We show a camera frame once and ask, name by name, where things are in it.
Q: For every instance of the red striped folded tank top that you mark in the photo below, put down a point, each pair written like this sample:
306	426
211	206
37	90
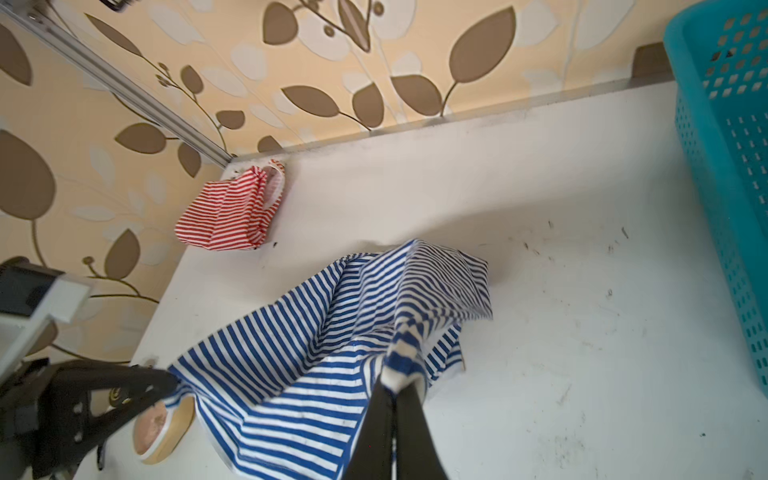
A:
234	214

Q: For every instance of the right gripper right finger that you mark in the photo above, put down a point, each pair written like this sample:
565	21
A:
416	456

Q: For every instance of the beige round tape dispenser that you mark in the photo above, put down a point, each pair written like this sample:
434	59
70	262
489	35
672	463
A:
159	430

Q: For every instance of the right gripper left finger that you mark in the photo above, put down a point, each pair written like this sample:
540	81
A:
372	457

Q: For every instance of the blue striped tank top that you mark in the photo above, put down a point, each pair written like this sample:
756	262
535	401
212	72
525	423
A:
282	392

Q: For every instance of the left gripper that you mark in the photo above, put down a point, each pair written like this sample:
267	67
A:
91	402

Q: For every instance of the teal plastic basket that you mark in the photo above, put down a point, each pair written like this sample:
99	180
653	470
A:
717	51

